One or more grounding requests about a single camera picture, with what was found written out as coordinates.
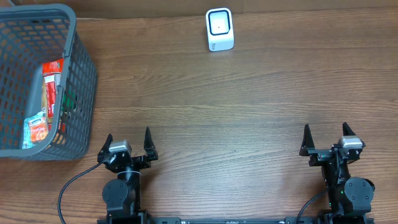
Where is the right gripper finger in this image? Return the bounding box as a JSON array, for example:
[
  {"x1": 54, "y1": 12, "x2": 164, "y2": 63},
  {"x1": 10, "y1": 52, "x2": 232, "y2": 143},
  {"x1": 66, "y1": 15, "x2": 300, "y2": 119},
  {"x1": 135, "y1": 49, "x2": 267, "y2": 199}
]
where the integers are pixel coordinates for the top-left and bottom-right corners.
[
  {"x1": 342, "y1": 122, "x2": 356, "y2": 136},
  {"x1": 299, "y1": 124, "x2": 315, "y2": 156}
]

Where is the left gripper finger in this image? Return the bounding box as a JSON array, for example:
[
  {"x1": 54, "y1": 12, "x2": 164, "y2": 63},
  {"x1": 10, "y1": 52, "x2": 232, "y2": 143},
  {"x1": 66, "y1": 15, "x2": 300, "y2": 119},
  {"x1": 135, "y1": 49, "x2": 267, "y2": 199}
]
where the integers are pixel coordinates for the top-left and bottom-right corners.
[
  {"x1": 97, "y1": 134, "x2": 113, "y2": 162},
  {"x1": 144, "y1": 127, "x2": 158, "y2": 161}
]

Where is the red and tan cracker package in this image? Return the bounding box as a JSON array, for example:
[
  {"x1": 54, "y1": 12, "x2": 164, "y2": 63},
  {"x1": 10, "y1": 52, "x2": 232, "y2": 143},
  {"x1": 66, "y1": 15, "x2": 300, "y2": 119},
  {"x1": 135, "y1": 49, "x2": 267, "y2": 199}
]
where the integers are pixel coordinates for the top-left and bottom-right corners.
[{"x1": 41, "y1": 58, "x2": 64, "y2": 124}]

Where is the green lid jar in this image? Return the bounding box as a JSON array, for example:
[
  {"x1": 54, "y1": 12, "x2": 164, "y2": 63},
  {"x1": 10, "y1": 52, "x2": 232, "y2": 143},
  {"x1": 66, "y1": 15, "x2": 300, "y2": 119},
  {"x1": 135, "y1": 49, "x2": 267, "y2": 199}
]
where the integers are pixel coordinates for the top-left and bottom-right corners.
[{"x1": 62, "y1": 91, "x2": 77, "y2": 111}]

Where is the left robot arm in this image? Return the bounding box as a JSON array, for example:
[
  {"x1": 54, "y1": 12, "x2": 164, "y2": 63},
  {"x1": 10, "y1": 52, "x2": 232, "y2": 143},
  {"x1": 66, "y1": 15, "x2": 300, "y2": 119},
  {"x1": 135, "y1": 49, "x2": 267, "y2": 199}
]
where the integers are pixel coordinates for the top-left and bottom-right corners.
[{"x1": 98, "y1": 128, "x2": 159, "y2": 223}]

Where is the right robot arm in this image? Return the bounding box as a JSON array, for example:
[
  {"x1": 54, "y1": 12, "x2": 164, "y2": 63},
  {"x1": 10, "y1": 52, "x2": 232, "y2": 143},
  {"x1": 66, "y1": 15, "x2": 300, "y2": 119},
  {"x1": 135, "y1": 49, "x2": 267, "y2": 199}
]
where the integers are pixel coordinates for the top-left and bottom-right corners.
[{"x1": 299, "y1": 123, "x2": 375, "y2": 223}]

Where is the white barcode scanner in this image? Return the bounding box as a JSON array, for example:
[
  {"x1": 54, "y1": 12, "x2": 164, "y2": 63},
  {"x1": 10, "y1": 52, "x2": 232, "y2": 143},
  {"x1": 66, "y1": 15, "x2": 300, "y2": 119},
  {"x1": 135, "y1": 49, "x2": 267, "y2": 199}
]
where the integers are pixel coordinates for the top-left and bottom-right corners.
[{"x1": 205, "y1": 7, "x2": 234, "y2": 52}]

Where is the light blue tissue pack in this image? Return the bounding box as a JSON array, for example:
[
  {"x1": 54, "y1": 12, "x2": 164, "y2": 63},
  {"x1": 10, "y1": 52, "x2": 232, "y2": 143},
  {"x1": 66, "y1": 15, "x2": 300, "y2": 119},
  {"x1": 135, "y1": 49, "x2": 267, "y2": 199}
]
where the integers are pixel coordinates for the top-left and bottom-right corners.
[{"x1": 22, "y1": 117, "x2": 39, "y2": 149}]

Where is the grey plastic shopping basket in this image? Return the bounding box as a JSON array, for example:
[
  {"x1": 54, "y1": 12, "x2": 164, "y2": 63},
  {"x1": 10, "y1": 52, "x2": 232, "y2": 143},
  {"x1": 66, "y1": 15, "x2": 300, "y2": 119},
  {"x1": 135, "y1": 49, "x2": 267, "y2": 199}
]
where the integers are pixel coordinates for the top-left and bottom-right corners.
[{"x1": 1, "y1": 4, "x2": 97, "y2": 161}]

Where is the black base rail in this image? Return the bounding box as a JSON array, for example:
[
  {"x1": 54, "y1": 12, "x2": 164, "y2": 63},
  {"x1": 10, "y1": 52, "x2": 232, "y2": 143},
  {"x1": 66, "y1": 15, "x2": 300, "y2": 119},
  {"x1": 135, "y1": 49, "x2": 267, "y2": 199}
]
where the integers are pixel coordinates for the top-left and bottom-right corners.
[{"x1": 96, "y1": 217, "x2": 375, "y2": 224}]

